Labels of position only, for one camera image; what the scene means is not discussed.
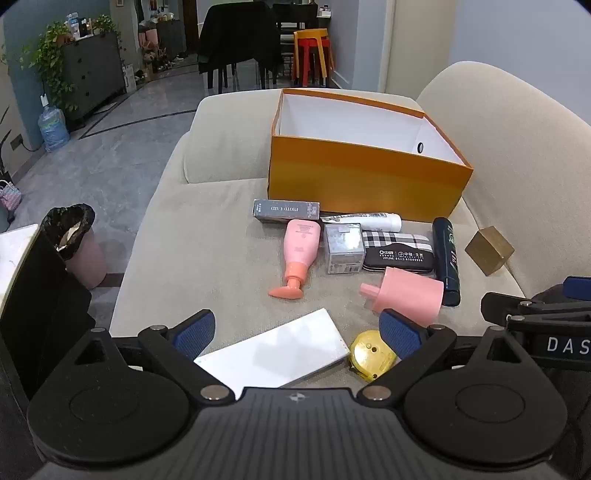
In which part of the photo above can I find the pink cylindrical container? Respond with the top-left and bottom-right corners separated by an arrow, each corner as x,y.
359,268 -> 445,324

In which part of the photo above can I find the orange cardboard box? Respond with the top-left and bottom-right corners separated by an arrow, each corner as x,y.
267,89 -> 475,221

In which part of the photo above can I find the gold cube box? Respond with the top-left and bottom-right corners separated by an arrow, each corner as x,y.
464,226 -> 515,277

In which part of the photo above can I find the dark photo card box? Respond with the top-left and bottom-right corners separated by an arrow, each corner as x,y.
252,199 -> 321,223

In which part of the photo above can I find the trailing green plant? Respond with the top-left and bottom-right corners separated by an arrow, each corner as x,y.
21,14 -> 123,112

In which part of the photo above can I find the white box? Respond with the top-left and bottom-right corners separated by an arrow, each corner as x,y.
193,308 -> 351,401

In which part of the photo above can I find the dark grey cabinet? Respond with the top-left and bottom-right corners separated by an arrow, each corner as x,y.
60,30 -> 127,123

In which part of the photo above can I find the clear plastic cube box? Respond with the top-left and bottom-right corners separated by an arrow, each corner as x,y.
323,223 -> 366,274

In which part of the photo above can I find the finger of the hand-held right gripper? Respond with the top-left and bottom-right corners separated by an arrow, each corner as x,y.
563,276 -> 591,303
480,292 -> 591,330

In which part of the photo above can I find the red plastic stool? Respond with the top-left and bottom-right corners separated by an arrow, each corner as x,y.
298,39 -> 331,86

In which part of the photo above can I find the black cloth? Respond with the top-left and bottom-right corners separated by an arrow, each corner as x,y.
0,226 -> 95,402

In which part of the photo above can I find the pink woven basket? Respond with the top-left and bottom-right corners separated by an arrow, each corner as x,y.
0,180 -> 23,212

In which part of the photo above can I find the blue water jug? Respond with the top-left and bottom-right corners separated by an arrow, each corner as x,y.
38,105 -> 71,153

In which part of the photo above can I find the white lotion tube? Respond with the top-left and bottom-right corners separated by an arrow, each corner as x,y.
320,212 -> 402,233

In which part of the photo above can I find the yellow tape measure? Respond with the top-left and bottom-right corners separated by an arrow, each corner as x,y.
348,330 -> 399,383

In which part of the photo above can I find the pink trash bin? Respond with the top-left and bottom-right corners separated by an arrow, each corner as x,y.
65,226 -> 108,291

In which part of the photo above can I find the pink pump bottle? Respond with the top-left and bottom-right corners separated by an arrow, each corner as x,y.
269,219 -> 322,301

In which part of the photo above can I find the black draped chair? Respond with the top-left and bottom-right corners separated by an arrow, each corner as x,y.
198,1 -> 283,90

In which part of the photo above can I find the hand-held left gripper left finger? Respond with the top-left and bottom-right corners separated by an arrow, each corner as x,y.
65,310 -> 236,406

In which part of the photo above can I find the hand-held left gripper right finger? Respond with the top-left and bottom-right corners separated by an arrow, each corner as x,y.
358,308 -> 532,404

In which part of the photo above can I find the black plaid zip case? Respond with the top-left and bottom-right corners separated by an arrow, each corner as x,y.
361,231 -> 437,278

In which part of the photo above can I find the white marble table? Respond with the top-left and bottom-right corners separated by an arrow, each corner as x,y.
0,224 -> 40,324

